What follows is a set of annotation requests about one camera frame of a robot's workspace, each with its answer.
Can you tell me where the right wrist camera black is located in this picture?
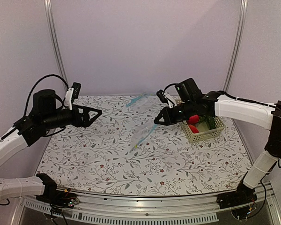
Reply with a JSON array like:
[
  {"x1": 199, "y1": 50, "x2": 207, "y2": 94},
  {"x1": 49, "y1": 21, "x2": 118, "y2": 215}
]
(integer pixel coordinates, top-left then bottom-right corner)
[{"x1": 156, "y1": 90, "x2": 168, "y2": 104}]

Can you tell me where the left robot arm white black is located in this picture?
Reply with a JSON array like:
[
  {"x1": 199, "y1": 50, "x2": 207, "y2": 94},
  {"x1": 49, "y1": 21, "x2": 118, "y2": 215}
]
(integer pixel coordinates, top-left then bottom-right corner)
[{"x1": 0, "y1": 74, "x2": 102, "y2": 208}]

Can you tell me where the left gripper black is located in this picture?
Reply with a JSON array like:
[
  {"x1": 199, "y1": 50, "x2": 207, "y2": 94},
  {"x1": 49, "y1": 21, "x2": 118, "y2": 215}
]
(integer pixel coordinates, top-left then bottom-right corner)
[{"x1": 43, "y1": 104, "x2": 102, "y2": 130}]

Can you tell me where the floral patterned tablecloth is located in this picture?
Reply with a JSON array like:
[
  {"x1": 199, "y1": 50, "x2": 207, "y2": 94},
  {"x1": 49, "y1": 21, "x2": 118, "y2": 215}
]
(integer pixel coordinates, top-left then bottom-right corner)
[{"x1": 37, "y1": 96, "x2": 251, "y2": 196}]

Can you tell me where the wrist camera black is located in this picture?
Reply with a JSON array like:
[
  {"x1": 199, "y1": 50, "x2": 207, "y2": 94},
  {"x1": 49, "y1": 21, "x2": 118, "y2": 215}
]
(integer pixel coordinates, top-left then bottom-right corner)
[
  {"x1": 156, "y1": 90, "x2": 168, "y2": 104},
  {"x1": 72, "y1": 82, "x2": 81, "y2": 99}
]

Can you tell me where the beige perforated plastic basket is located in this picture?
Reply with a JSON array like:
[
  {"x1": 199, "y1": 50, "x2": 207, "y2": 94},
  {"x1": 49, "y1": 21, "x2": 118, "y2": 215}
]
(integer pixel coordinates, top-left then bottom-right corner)
[{"x1": 179, "y1": 116, "x2": 226, "y2": 143}]

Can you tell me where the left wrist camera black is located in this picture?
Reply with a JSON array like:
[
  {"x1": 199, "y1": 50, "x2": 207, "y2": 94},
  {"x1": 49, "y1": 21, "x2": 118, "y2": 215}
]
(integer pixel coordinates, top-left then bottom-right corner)
[{"x1": 72, "y1": 82, "x2": 81, "y2": 99}]

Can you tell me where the left aluminium frame post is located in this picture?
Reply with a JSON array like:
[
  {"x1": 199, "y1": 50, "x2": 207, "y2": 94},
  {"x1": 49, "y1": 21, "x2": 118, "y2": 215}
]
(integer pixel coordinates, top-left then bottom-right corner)
[{"x1": 44, "y1": 0, "x2": 68, "y2": 82}]

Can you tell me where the clear zip bag blue zipper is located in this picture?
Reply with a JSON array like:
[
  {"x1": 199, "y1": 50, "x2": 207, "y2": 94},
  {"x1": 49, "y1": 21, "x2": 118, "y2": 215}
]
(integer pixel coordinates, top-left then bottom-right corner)
[{"x1": 129, "y1": 121, "x2": 157, "y2": 153}]

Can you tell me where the red toy tomato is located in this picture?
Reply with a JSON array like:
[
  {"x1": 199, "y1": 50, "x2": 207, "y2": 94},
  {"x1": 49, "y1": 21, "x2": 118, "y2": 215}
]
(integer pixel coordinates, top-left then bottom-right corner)
[{"x1": 188, "y1": 124, "x2": 199, "y2": 134}]

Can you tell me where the dark green toy cucumber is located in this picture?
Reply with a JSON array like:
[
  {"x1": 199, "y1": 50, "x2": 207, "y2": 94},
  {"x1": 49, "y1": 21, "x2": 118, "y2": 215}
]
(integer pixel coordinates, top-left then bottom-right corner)
[{"x1": 206, "y1": 116, "x2": 216, "y2": 130}]

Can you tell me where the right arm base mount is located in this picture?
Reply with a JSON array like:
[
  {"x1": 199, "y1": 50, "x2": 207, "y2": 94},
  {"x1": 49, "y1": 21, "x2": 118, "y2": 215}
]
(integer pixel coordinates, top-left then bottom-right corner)
[{"x1": 216, "y1": 181, "x2": 257, "y2": 220}]

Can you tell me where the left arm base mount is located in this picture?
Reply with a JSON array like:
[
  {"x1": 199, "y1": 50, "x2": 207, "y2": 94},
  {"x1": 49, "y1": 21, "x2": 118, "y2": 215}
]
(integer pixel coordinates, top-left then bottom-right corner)
[{"x1": 36, "y1": 173, "x2": 79, "y2": 208}]

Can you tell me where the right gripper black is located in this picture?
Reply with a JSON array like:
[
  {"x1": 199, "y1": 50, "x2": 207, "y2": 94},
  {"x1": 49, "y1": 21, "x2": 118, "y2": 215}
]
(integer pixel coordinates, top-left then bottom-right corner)
[{"x1": 154, "y1": 100, "x2": 195, "y2": 126}]

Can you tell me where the red toy apple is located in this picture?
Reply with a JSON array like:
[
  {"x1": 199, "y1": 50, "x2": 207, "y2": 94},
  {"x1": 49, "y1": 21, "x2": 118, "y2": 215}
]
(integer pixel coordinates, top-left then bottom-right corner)
[{"x1": 187, "y1": 115, "x2": 200, "y2": 125}]

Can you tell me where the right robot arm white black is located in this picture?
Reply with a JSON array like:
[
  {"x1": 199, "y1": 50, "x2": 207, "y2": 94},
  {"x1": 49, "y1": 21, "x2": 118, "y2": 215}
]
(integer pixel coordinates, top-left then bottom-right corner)
[{"x1": 154, "y1": 78, "x2": 281, "y2": 204}]

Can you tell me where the aluminium front rail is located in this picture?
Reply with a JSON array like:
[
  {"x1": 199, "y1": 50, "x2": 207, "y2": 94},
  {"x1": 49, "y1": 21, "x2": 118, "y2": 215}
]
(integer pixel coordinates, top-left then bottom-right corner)
[{"x1": 12, "y1": 182, "x2": 281, "y2": 225}]

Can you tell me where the aluminium frame post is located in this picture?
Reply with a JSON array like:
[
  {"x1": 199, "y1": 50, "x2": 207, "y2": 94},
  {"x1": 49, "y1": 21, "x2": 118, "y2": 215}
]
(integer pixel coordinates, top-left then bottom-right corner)
[
  {"x1": 44, "y1": 0, "x2": 68, "y2": 82},
  {"x1": 223, "y1": 0, "x2": 248, "y2": 92}
]

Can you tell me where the right aluminium frame post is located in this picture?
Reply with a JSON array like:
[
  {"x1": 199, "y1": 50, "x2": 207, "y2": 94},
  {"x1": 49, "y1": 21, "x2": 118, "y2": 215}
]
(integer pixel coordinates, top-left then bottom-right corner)
[{"x1": 223, "y1": 0, "x2": 248, "y2": 92}]

